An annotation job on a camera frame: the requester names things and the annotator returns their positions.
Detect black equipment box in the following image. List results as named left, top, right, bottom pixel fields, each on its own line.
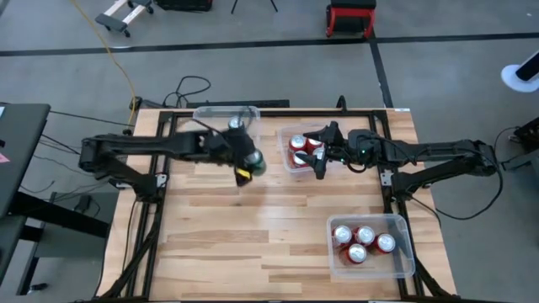
left=493, top=116, right=539, bottom=173

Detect black bar behind table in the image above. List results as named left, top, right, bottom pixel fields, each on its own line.
left=184, top=98, right=291, bottom=109

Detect clear plastic bin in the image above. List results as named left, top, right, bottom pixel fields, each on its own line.
left=276, top=123, right=340, bottom=174
left=326, top=213, right=417, bottom=281
left=192, top=105, right=262, bottom=146

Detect wheeled wooden dolly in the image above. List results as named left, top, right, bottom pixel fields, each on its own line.
left=94, top=0, right=155, bottom=39

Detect white round stand base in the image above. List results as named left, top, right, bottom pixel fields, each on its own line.
left=499, top=49, right=539, bottom=94

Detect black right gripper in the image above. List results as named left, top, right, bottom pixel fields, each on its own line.
left=302, top=120, right=387, bottom=181

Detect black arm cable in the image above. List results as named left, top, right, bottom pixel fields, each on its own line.
left=410, top=166, right=505, bottom=231

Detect black power strip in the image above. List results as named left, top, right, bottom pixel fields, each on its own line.
left=128, top=95, right=168, bottom=111

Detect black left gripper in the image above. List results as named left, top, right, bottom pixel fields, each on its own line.
left=205, top=125, right=259, bottom=188

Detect black tripod legs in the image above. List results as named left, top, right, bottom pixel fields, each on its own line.
left=230, top=0, right=280, bottom=14

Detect black aluminium table frame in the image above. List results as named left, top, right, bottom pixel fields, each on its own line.
left=99, top=109, right=454, bottom=303

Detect black equipment case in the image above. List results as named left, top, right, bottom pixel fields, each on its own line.
left=155, top=0, right=214, bottom=13

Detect black floor cable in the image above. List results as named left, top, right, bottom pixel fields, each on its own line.
left=162, top=75, right=212, bottom=109

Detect black desk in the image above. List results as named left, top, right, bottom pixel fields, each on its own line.
left=0, top=102, right=111, bottom=296

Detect red and black stool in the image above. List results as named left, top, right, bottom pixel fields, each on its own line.
left=325, top=0, right=377, bottom=41

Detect yellow floor cable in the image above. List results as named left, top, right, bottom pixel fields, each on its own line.
left=71, top=0, right=138, bottom=127

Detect black power adapter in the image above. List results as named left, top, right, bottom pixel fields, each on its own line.
left=74, top=194, right=94, bottom=214

